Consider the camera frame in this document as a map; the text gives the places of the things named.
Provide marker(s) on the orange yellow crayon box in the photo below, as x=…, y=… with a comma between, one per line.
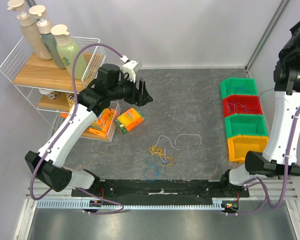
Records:
x=129, y=120

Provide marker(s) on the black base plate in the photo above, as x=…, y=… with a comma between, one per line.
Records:
x=165, y=192

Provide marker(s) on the grey-green pump bottle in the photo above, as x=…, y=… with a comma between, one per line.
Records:
x=45, y=26

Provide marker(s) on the beige pump bottle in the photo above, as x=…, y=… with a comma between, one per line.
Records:
x=29, y=28

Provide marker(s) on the lower green storage bin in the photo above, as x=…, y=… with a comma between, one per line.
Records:
x=245, y=124

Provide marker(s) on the white cup on shelf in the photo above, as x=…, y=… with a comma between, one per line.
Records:
x=50, y=94

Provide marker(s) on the red storage bin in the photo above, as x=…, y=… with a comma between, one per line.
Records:
x=241, y=104

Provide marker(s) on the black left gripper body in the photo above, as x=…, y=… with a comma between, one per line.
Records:
x=131, y=95

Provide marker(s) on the white wire shelf rack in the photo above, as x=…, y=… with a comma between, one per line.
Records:
x=28, y=73

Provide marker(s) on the top green storage bin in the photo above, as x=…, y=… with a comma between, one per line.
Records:
x=238, y=86

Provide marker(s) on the yellow storage bin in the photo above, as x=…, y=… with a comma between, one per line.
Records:
x=238, y=146

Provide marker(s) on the grey cable duct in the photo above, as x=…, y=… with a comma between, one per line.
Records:
x=90, y=204

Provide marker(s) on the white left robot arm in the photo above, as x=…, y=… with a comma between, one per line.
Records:
x=111, y=83

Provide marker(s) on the yellow snack bag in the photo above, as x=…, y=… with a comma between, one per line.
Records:
x=70, y=99

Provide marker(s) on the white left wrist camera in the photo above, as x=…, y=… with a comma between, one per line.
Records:
x=130, y=68

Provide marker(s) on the green storage bin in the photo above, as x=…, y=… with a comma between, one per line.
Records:
x=238, y=86
x=245, y=124

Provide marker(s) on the light green pump bottle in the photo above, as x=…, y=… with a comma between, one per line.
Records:
x=67, y=49

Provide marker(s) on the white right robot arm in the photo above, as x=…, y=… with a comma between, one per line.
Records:
x=280, y=155

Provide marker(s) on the orange boxes on shelf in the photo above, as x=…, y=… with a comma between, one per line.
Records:
x=103, y=127

